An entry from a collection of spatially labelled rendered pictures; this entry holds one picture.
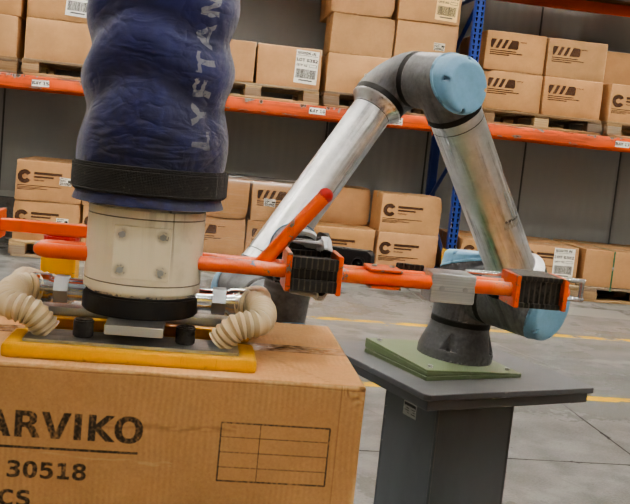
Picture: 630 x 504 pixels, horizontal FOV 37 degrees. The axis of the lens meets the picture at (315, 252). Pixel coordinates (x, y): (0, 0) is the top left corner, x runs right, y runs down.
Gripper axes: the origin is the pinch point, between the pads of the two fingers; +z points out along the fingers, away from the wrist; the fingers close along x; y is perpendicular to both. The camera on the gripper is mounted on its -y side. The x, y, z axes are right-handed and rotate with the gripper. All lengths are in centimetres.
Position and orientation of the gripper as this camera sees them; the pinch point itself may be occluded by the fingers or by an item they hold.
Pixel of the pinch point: (327, 272)
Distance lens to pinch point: 141.7
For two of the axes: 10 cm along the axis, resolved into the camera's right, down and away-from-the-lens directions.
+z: 1.1, 1.2, -9.9
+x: 1.1, -9.9, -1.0
